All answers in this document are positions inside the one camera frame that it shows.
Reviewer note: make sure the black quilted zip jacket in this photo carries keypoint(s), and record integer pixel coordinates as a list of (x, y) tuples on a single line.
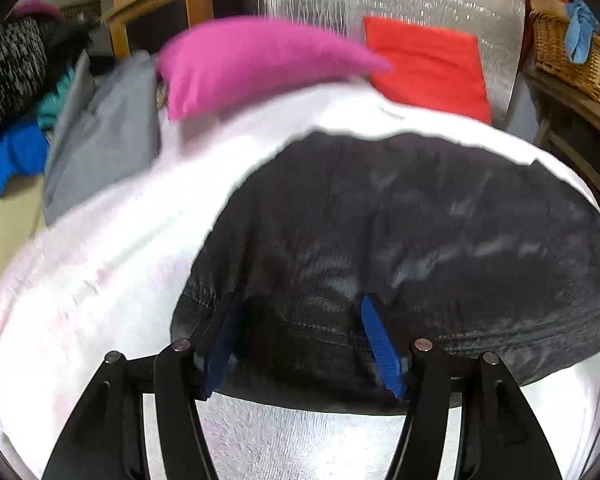
[(460, 245)]

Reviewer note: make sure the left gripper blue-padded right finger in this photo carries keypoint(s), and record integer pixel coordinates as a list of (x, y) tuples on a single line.
[(415, 372)]

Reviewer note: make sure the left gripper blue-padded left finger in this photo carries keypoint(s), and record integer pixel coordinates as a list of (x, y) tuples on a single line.
[(186, 372)]

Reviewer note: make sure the blue jacket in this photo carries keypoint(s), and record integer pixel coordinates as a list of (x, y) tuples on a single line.
[(23, 151)]

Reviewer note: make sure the grey coat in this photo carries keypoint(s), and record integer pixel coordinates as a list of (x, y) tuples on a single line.
[(107, 130)]

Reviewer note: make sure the wooden side table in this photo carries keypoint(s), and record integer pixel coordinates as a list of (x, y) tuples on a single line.
[(569, 125)]

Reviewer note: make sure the teal garment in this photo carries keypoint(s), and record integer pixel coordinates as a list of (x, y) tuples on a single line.
[(47, 110)]

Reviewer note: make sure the silver foil insulation panel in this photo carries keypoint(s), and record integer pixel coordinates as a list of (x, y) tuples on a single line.
[(395, 0)]

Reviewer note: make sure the red pillow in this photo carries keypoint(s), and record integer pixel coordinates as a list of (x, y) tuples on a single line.
[(431, 67)]

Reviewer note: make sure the maroon garment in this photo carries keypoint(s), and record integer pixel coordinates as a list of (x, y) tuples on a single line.
[(37, 7)]

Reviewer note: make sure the black white speckled garment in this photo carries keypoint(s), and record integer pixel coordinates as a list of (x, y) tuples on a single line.
[(22, 66)]

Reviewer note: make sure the cream sofa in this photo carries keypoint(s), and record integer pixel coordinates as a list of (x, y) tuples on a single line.
[(20, 215)]

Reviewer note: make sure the light blue cloth in basket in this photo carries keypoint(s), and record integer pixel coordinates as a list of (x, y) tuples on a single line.
[(580, 32)]

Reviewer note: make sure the magenta pillow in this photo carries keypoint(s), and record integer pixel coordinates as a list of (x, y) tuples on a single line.
[(226, 62)]

